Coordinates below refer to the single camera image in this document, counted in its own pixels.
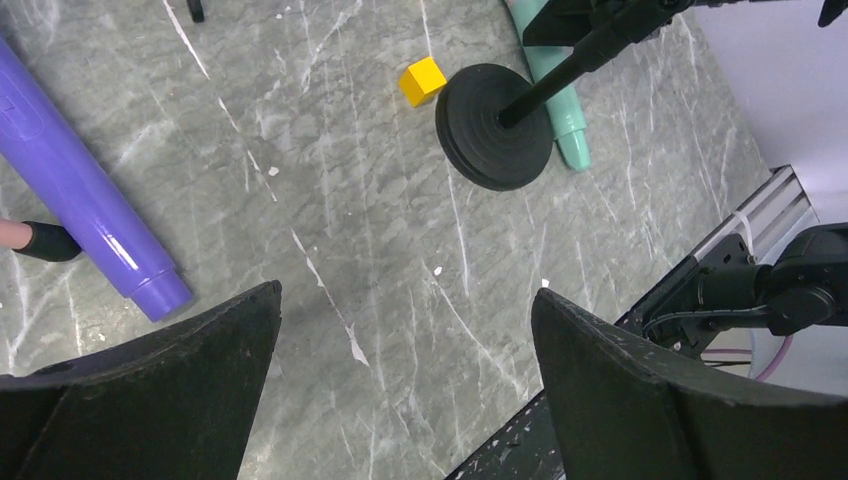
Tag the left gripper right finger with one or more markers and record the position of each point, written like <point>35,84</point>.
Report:
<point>625,408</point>

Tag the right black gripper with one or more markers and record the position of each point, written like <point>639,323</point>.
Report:
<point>566,22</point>

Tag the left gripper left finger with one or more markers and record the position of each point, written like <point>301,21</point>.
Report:
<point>177,403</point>

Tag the black round-base microphone stand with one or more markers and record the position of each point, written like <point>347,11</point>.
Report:
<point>489,119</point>

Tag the purple plastic microphone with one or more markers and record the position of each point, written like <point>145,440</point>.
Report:
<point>45,151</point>

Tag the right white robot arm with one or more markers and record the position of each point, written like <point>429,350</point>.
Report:
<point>720,286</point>

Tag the pink perforated music stand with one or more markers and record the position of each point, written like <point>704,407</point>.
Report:
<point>47,242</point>

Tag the teal plastic microphone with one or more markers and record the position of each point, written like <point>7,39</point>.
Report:
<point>564,108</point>

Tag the yellow cube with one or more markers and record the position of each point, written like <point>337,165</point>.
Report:
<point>421,81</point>

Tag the black shock mount tripod stand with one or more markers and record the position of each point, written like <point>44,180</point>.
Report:
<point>196,10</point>

